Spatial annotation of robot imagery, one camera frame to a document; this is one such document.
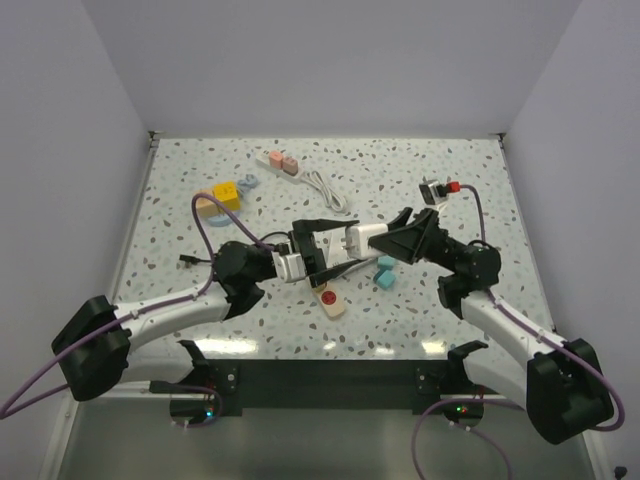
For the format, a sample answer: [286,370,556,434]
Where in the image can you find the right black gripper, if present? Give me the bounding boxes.
[356,208,462,272]

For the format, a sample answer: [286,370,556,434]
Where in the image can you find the teal plug adapter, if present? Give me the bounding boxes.
[377,255,397,271]
[373,269,396,290]

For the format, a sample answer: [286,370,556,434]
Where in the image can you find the white tiger plug adapter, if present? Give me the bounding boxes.
[340,223,389,260]

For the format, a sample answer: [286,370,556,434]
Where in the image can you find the white triangular power strip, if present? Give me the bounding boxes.
[324,230,379,276]

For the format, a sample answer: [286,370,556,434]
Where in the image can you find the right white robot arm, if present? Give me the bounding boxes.
[368,209,625,445]

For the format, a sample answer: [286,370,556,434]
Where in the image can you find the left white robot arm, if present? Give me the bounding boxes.
[52,219,366,402]

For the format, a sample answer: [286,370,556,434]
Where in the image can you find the brown-pink plug adapter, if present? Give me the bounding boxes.
[282,156,299,177]

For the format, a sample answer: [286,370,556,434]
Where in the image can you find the pink plug adapter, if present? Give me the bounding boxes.
[268,150,284,170]

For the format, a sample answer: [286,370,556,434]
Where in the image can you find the wooden power strip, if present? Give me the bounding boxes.
[311,282,346,320]

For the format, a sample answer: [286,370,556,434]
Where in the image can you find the light blue round base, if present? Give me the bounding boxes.
[206,214,238,228]

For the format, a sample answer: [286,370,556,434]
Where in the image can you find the yellow cube socket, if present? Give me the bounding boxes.
[213,181,241,211]

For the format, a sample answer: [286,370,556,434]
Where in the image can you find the beige cube socket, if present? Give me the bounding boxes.
[196,188,220,219]

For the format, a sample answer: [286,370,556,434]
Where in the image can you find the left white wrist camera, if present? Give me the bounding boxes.
[272,252,307,283]

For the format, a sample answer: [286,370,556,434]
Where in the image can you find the white coiled cord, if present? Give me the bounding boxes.
[299,169,349,212]

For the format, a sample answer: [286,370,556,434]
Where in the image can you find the right wrist camera red plug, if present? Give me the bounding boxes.
[419,180,461,207]

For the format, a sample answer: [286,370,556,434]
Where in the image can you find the black power cord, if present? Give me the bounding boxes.
[178,231,293,268]

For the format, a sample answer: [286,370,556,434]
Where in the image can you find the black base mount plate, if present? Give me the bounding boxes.
[149,340,488,421]

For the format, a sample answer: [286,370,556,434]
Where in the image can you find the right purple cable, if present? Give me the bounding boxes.
[459,183,627,432]

